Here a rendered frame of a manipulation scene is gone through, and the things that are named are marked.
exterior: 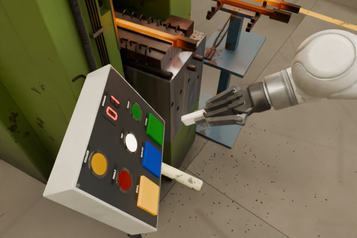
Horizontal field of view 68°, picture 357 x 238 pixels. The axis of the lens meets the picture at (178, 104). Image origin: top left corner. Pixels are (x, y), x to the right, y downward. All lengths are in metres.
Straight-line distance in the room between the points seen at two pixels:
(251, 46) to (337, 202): 1.12
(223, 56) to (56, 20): 1.00
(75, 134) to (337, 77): 0.50
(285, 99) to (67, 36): 0.60
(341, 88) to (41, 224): 1.73
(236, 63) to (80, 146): 1.12
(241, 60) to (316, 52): 1.10
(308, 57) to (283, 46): 2.53
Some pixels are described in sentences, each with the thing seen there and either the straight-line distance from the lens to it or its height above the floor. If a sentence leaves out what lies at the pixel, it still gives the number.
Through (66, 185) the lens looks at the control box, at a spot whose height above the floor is 1.19.
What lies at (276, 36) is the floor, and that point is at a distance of 3.11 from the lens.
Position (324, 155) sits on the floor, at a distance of 2.20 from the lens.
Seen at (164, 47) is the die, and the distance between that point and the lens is 1.11.
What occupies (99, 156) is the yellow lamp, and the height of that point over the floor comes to 1.17.
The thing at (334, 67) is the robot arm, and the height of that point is 1.40.
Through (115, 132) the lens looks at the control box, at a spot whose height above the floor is 1.14.
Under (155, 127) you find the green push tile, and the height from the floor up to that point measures 1.02.
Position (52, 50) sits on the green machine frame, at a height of 1.19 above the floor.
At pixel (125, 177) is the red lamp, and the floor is 1.09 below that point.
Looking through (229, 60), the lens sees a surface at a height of 0.70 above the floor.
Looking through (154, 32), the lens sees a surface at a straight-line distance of 1.17.
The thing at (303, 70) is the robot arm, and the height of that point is 1.37.
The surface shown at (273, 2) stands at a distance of 1.56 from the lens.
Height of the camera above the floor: 1.66
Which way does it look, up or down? 49 degrees down
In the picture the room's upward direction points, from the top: 1 degrees clockwise
